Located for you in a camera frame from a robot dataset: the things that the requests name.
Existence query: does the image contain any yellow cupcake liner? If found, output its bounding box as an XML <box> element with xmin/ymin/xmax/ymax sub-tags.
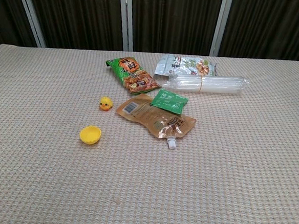
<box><xmin>78</xmin><ymin>125</ymin><xmax>103</xmax><ymax>147</ymax></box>

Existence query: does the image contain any black pleated curtain panel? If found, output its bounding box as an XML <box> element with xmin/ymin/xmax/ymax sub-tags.
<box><xmin>0</xmin><ymin>0</ymin><xmax>40</xmax><ymax>51</ymax></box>
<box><xmin>219</xmin><ymin>0</ymin><xmax>299</xmax><ymax>63</ymax></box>
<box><xmin>21</xmin><ymin>0</ymin><xmax>127</xmax><ymax>53</ymax></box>

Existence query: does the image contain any green red snack bag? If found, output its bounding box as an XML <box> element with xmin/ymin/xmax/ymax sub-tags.
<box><xmin>104</xmin><ymin>56</ymin><xmax>164</xmax><ymax>96</ymax></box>

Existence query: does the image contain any green tea sachet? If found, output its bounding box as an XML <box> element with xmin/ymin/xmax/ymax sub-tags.
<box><xmin>148</xmin><ymin>88</ymin><xmax>190</xmax><ymax>116</ymax></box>

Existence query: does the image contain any beige woven tablecloth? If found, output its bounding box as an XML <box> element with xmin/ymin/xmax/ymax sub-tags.
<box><xmin>0</xmin><ymin>40</ymin><xmax>299</xmax><ymax>224</ymax></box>

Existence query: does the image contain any silver white nut snack bag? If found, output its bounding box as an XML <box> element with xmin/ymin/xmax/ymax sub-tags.
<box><xmin>154</xmin><ymin>53</ymin><xmax>219</xmax><ymax>83</ymax></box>

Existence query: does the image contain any brown spout drink pouch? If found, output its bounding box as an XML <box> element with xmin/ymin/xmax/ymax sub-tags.
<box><xmin>113</xmin><ymin>92</ymin><xmax>199</xmax><ymax>151</ymax></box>

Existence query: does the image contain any small yellow toy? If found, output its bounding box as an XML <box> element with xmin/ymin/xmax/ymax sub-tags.
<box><xmin>98</xmin><ymin>95</ymin><xmax>115</xmax><ymax>113</ymax></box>

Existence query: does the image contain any white metal frame post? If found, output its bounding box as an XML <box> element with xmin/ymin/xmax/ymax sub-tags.
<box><xmin>115</xmin><ymin>0</ymin><xmax>137</xmax><ymax>52</ymax></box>
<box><xmin>209</xmin><ymin>0</ymin><xmax>234</xmax><ymax>58</ymax></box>
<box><xmin>9</xmin><ymin>0</ymin><xmax>50</xmax><ymax>49</ymax></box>

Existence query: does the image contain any clear plastic straw bundle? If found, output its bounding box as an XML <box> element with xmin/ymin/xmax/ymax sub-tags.
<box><xmin>161</xmin><ymin>71</ymin><xmax>251</xmax><ymax>97</ymax></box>

